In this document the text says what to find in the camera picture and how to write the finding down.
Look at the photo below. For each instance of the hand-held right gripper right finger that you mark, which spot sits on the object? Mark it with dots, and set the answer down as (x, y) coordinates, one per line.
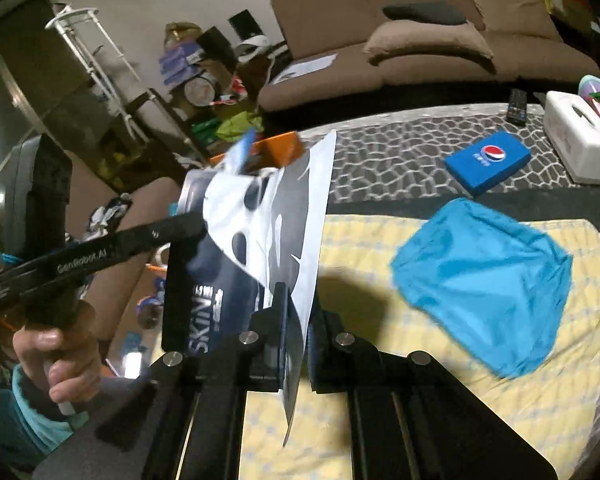
(325, 360)

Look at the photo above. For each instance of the green plastic bag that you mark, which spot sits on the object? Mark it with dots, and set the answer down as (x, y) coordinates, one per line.
(237, 127)

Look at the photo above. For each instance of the person's left hand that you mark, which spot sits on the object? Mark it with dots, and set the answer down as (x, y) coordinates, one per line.
(65, 375)

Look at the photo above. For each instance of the person's leg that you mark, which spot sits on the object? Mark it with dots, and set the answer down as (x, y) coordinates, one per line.
(140, 205)

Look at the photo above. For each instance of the black remote control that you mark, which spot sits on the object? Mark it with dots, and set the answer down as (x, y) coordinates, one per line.
(517, 107)

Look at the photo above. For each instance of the black white cloth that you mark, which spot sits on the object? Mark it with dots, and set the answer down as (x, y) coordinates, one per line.
(107, 215)

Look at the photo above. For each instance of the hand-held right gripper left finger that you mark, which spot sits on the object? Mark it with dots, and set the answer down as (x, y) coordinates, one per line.
(280, 330)

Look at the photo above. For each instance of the round metal tin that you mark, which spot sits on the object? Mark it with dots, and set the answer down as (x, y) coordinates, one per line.
(200, 91)

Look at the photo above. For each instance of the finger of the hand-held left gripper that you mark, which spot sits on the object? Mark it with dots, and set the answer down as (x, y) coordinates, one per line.
(170, 232)

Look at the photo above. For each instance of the blue box round logo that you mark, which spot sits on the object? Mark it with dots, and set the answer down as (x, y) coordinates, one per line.
(470, 170)

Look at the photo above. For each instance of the pastel coloured toy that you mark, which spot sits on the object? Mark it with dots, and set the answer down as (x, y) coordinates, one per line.
(597, 90)

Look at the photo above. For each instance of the dark wooden cabinet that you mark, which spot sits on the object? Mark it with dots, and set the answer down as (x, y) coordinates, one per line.
(30, 60)

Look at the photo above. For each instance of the yellow blanket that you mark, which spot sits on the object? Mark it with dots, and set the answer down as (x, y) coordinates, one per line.
(455, 410)

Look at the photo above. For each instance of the blue cloth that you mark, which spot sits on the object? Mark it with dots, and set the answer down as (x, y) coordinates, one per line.
(480, 280)

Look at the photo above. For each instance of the person's left forearm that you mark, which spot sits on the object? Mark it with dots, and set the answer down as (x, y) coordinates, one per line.
(25, 420)

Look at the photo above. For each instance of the orange cardboard box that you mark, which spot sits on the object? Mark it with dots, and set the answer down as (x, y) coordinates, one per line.
(280, 147)

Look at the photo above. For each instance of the tan sofa cushion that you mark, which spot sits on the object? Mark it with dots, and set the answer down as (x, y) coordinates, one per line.
(425, 42)

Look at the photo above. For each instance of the white tissue box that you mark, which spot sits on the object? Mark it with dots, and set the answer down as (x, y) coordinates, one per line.
(575, 140)

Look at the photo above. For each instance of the brown sofa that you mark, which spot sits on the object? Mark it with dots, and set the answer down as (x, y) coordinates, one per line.
(430, 77)

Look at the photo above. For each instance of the blue cardboard box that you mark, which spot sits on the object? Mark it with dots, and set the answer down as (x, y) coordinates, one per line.
(180, 62)

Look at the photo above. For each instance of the dark face mask packet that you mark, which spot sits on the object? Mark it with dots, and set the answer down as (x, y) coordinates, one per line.
(260, 240)

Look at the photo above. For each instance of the grey patterned blanket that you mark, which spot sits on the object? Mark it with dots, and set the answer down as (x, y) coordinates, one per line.
(405, 160)

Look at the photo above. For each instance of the white papers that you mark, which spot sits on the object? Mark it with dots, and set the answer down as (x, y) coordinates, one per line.
(305, 67)

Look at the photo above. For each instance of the white metal rack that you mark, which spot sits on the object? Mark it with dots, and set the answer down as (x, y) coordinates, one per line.
(75, 14)

